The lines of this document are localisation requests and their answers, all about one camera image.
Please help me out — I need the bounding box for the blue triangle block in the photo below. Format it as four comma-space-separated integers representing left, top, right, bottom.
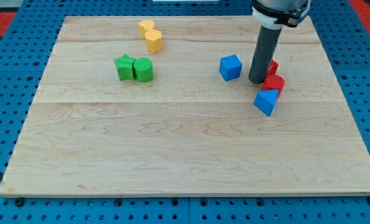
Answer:
254, 89, 279, 116

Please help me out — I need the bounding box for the red block behind rod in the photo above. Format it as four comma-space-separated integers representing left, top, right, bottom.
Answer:
267, 60, 279, 76

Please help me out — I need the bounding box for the red cylinder block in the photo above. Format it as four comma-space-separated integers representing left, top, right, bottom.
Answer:
262, 75, 285, 98

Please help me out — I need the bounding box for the green star block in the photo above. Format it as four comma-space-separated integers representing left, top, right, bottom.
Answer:
114, 54, 136, 81

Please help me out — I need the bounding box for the yellow hexagon block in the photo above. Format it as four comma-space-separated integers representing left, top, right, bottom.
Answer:
145, 29, 163, 52

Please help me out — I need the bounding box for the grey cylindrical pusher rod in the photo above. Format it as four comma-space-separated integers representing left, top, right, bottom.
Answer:
249, 26, 282, 84

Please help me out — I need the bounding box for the wooden board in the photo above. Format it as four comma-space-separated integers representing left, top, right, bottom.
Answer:
0, 16, 370, 198

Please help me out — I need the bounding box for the yellow heart block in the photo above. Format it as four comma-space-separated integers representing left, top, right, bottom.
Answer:
138, 20, 155, 38

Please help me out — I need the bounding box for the blue cube block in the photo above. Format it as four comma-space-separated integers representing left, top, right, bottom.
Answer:
219, 55, 242, 81

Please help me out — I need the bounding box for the green cylinder block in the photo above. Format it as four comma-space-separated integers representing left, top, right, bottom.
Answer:
133, 58, 154, 82

